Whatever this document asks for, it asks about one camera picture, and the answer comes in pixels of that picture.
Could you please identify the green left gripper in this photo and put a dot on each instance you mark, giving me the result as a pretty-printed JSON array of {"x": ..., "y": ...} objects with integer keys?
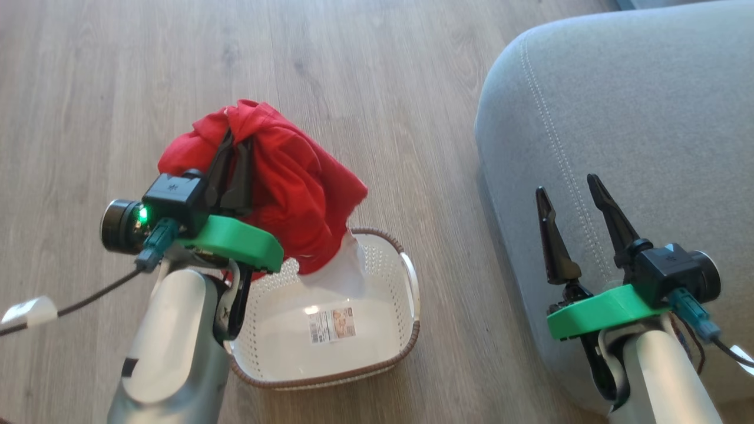
[{"x": 241, "y": 241}]

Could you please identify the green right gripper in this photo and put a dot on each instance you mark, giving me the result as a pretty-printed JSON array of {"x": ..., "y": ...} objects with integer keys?
[{"x": 607, "y": 309}]

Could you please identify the red garment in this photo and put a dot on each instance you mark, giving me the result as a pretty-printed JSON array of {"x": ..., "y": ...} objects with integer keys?
[{"x": 294, "y": 176}]

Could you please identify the white garment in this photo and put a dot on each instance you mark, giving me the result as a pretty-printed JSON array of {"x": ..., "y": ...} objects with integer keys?
[{"x": 341, "y": 265}]

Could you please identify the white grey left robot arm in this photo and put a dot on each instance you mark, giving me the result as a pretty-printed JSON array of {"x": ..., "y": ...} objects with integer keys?
[{"x": 171, "y": 341}]

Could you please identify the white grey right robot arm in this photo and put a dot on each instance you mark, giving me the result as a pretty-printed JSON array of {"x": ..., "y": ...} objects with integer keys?
[{"x": 660, "y": 377}]

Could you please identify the white perforated laundry basket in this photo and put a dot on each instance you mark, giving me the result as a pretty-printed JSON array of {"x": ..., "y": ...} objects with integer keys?
[{"x": 283, "y": 347}]

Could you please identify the grey fabric sofa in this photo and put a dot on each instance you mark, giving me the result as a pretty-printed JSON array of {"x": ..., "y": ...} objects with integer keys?
[{"x": 648, "y": 118}]

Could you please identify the printed label sticker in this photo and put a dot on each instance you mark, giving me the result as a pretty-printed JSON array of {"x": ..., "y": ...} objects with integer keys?
[{"x": 331, "y": 325}]

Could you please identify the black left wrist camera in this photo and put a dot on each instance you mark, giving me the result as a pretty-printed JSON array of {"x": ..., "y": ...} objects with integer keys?
[{"x": 174, "y": 200}]

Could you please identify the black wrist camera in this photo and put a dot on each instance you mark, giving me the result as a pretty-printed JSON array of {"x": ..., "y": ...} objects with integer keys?
[
  {"x": 677, "y": 271},
  {"x": 174, "y": 200}
]

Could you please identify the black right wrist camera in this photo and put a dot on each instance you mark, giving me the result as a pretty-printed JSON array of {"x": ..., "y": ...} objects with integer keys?
[{"x": 677, "y": 271}]

